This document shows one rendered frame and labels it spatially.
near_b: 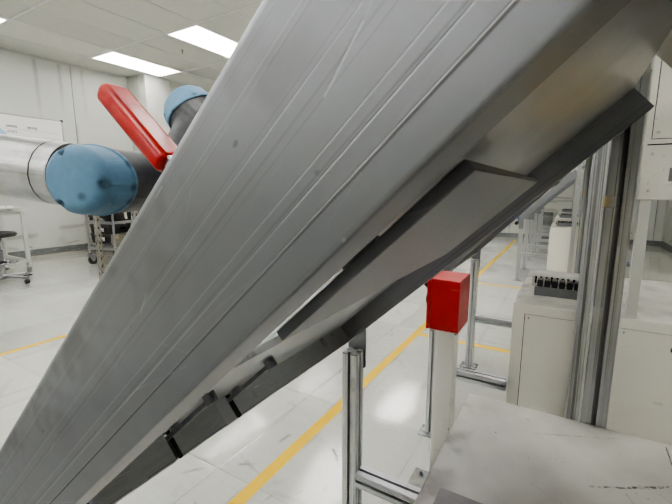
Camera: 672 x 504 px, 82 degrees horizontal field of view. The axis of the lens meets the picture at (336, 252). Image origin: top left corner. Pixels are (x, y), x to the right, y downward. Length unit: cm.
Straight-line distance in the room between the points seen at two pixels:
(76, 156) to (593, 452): 83
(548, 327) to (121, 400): 151
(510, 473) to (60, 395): 61
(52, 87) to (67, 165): 741
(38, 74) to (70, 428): 767
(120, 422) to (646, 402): 163
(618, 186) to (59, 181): 79
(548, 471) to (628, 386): 98
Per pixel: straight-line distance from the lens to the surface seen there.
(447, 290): 116
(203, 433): 64
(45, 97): 782
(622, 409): 172
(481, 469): 71
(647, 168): 155
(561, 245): 482
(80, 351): 22
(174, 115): 61
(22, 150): 57
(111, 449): 22
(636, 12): 34
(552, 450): 79
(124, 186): 49
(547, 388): 170
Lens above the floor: 104
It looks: 9 degrees down
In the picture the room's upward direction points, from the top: straight up
